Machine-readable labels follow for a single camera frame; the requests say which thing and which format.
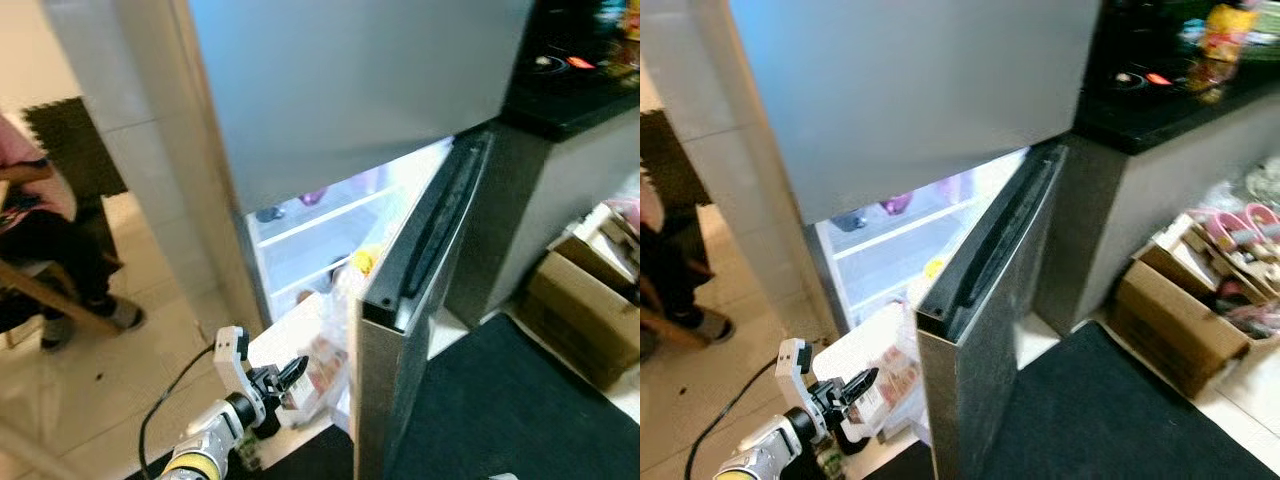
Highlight yellow labelled bottle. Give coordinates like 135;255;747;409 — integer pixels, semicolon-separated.
1200;0;1259;66

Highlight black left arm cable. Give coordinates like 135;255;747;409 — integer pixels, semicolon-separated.
138;343;221;479
683;357;783;480

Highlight grey steel fridge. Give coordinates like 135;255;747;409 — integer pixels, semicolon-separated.
700;0;1101;480
175;0;541;480

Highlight grey steel freezer door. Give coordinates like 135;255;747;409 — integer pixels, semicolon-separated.
188;0;536;216
728;0;1101;226

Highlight brown cardboard box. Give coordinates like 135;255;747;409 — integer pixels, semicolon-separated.
1108;258;1251;399
520;250;641;391

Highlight grey kitchen cabinet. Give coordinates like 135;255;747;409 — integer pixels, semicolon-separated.
445;105;641;331
1035;95;1280;336

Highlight clear container with white lid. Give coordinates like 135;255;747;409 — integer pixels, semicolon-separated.
248;285;359;431
818;295;926;446

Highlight black induction hob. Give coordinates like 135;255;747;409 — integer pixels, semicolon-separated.
1105;55;1196;96
530;40;611;81

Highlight black kitchen countertop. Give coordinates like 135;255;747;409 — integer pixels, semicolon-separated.
500;0;641;141
1075;0;1280;156

